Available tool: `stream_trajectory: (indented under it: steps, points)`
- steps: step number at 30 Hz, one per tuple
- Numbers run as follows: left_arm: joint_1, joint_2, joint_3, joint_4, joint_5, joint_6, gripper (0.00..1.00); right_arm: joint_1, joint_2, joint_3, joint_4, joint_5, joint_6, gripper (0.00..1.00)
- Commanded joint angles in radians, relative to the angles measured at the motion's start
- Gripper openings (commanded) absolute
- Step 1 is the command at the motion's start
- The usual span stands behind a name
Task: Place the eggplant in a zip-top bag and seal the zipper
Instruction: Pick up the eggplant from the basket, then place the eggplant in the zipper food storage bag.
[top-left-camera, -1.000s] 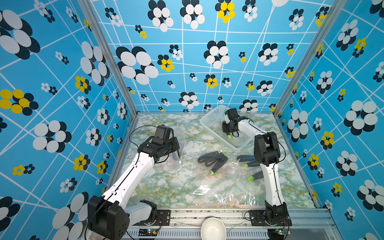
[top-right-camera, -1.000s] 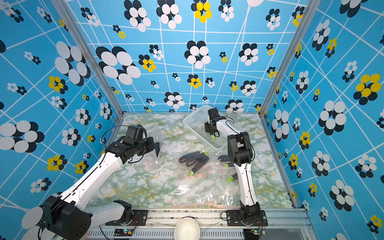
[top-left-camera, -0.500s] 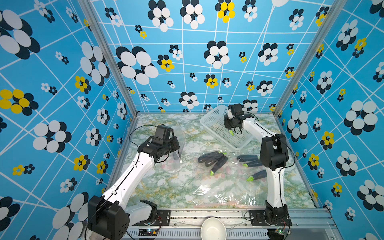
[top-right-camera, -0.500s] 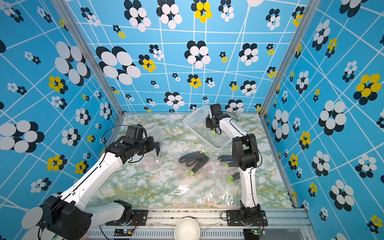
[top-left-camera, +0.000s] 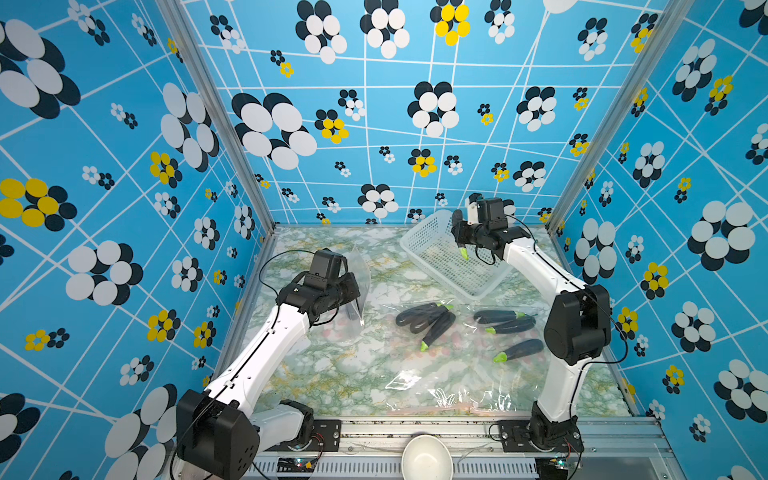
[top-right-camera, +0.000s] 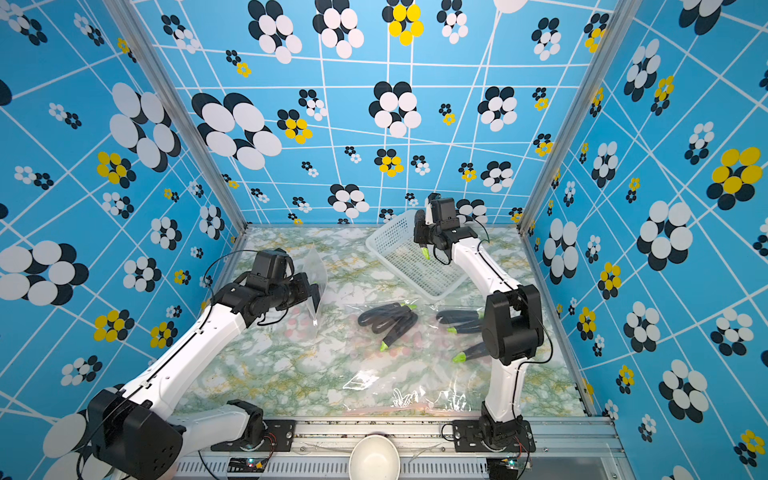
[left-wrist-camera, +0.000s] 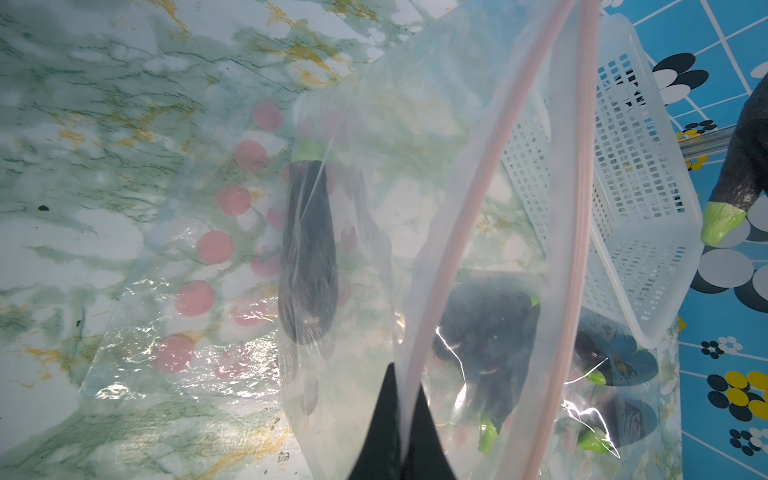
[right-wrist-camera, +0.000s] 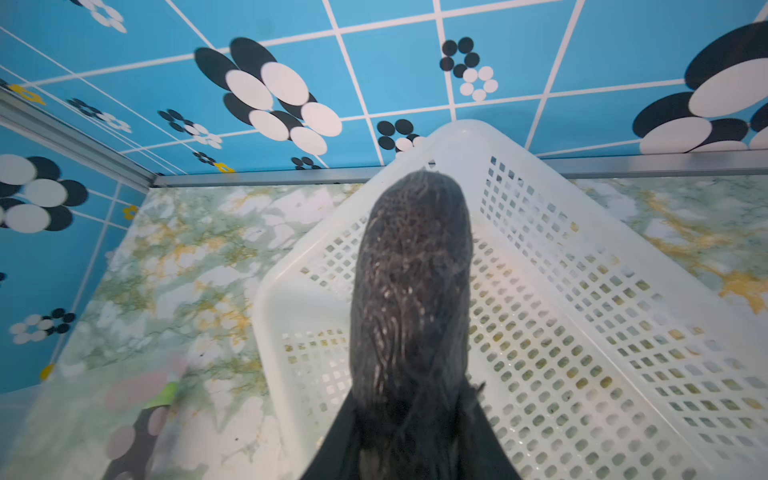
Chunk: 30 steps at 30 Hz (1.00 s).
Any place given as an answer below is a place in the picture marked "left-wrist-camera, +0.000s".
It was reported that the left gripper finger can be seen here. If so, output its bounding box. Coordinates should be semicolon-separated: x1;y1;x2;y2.
349;364;456;480

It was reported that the white plastic basket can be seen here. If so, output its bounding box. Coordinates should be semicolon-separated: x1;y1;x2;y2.
501;4;702;349

